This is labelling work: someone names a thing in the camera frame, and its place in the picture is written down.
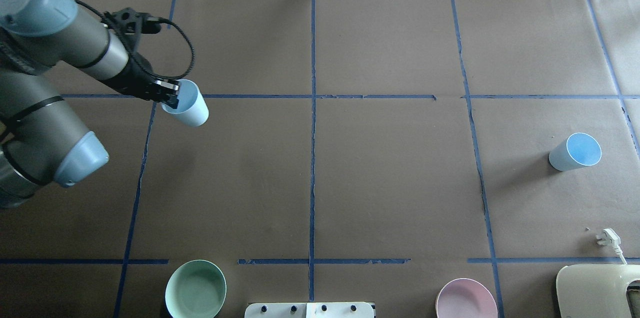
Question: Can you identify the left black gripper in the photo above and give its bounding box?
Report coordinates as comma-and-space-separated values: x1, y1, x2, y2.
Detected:
102, 53, 181, 109

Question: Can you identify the blue cup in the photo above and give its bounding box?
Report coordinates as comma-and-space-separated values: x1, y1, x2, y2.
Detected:
548, 132, 602, 172
160, 79, 210, 127

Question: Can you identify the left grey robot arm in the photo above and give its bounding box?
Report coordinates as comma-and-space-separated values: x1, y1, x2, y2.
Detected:
0, 0, 182, 209

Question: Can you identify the green bowl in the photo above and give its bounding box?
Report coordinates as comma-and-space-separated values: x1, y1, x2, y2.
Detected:
164, 260, 227, 318

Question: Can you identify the pink bowl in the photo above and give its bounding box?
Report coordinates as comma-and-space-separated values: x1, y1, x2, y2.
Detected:
434, 279, 499, 318

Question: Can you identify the cream toaster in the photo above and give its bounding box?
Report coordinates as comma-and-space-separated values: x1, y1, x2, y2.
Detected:
555, 264, 640, 318

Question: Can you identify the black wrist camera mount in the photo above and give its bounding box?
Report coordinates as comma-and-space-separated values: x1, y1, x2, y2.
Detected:
103, 7, 162, 35

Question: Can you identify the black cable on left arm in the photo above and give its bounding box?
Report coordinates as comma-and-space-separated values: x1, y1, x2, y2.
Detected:
75, 0, 196, 81

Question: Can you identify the white power plug and cord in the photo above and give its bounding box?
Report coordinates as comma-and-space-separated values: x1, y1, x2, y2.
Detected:
596, 228, 629, 265

